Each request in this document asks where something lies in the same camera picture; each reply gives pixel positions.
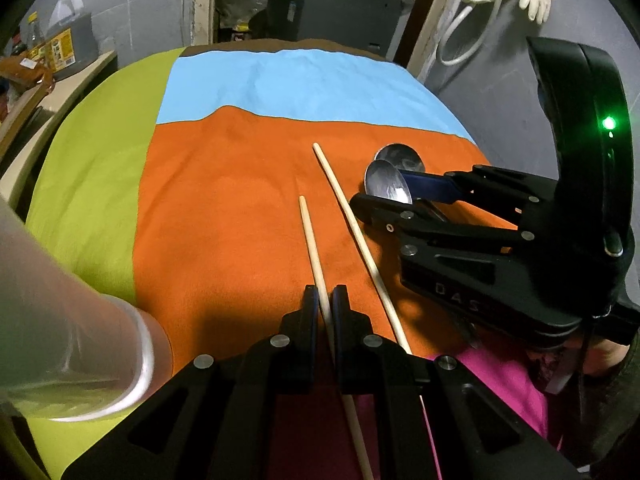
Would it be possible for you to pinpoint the brown snack bag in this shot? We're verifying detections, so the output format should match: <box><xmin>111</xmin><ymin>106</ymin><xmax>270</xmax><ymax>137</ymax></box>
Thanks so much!
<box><xmin>0</xmin><ymin>55</ymin><xmax>54</xmax><ymax>93</ymax></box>

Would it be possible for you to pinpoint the multicolour patchwork cloth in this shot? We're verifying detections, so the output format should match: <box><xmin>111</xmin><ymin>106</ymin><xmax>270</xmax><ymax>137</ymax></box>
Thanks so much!
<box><xmin>24</xmin><ymin>38</ymin><xmax>566</xmax><ymax>480</ymax></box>

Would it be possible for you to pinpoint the white shower hose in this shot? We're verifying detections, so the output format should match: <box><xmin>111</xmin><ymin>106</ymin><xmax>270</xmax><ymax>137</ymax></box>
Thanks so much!
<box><xmin>437</xmin><ymin>0</ymin><xmax>532</xmax><ymax>68</ymax></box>

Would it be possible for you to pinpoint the yellow cap sauce bottle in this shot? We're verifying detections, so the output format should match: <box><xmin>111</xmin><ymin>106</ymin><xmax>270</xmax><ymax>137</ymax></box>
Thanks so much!
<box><xmin>27</xmin><ymin>11</ymin><xmax>46</xmax><ymax>62</ymax></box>

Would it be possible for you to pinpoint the grey cabinet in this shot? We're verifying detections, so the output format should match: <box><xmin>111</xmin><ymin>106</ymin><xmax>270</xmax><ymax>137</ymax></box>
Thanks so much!
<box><xmin>266</xmin><ymin>0</ymin><xmax>401</xmax><ymax>58</ymax></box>

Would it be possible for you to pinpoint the person's right hand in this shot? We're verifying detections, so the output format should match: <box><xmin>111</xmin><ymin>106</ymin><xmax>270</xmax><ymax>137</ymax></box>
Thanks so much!
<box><xmin>527</xmin><ymin>337</ymin><xmax>630</xmax><ymax>394</ymax></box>

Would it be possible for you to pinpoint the large cooking oil jug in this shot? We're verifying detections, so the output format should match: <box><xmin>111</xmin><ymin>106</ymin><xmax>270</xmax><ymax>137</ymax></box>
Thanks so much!
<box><xmin>44</xmin><ymin>0</ymin><xmax>99</xmax><ymax>80</ymax></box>

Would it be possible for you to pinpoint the wooden chopstick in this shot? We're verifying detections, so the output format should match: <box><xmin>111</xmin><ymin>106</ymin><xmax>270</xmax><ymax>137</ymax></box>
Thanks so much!
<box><xmin>298</xmin><ymin>195</ymin><xmax>374</xmax><ymax>480</ymax></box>
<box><xmin>312</xmin><ymin>142</ymin><xmax>412</xmax><ymax>354</ymax></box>

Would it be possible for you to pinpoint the white plastic utensil caddy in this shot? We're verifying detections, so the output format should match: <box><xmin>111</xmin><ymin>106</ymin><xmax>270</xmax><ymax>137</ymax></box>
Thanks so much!
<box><xmin>1</xmin><ymin>204</ymin><xmax>172</xmax><ymax>422</ymax></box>

